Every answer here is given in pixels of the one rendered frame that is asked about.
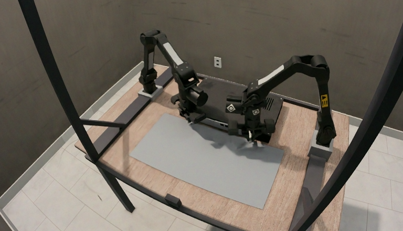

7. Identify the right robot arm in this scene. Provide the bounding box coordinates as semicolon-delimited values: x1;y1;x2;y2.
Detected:
225;55;337;148

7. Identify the black flat enclosure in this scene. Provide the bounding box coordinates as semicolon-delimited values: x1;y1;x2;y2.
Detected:
196;77;284;143

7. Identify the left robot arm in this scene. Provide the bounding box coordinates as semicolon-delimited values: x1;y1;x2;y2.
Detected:
139;28;208;107

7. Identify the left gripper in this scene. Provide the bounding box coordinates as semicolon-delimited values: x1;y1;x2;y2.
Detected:
171;93;206;124

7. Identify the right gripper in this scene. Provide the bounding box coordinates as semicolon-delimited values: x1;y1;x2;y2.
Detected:
228;115;275;142

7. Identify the green circuit board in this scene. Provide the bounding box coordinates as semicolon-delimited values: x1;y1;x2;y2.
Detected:
203;117;252;143

